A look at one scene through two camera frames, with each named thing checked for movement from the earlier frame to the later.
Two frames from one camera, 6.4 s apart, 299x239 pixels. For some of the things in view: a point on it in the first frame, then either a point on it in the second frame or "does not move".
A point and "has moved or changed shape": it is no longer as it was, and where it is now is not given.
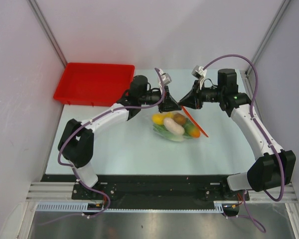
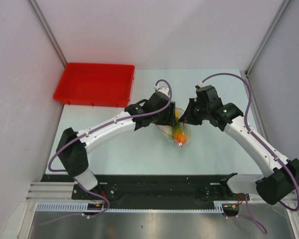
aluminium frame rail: [53, 192] does not move
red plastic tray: [102, 84] does not move
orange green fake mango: [191, 130] → [179, 135]
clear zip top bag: [175, 125] has moved or changed shape
